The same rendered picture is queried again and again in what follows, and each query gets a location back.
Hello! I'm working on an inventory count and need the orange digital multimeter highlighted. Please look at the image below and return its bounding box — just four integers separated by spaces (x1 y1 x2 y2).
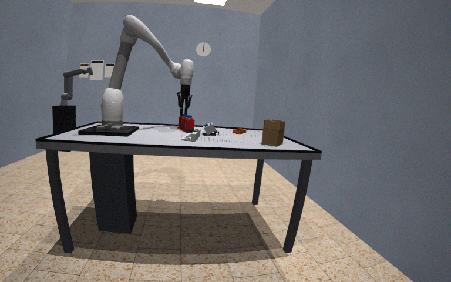
233 129 246 134

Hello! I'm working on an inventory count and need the small open brown cardboard box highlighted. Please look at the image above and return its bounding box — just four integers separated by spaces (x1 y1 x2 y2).
261 119 285 146

